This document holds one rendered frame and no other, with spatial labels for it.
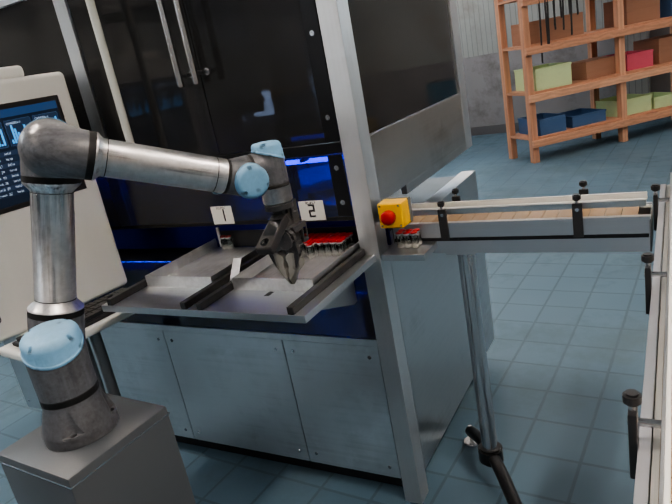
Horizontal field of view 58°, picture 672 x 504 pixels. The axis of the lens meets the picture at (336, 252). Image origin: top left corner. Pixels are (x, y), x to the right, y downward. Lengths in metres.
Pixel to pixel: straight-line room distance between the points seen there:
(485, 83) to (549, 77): 2.34
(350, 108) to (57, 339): 0.91
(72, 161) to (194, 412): 1.48
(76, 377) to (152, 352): 1.19
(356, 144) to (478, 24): 7.44
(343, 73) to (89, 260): 1.10
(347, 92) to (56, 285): 0.85
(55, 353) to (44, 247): 0.24
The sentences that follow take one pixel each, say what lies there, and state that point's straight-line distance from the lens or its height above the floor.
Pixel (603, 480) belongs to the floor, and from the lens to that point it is 2.24.
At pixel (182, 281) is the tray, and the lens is 1.81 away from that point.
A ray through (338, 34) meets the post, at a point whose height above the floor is 1.48.
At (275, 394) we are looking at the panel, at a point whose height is 0.36.
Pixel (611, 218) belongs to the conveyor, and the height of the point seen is 0.93.
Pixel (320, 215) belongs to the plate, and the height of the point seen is 1.00.
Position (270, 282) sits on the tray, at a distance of 1.60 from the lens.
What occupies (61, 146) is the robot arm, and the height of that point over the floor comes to 1.37.
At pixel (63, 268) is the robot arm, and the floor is 1.11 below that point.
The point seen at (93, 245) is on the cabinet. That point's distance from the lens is 2.22.
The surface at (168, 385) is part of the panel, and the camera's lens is 2.54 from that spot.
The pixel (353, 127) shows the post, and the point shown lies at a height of 1.24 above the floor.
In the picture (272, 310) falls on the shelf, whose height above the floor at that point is 0.88.
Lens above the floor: 1.43
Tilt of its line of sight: 18 degrees down
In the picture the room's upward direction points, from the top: 11 degrees counter-clockwise
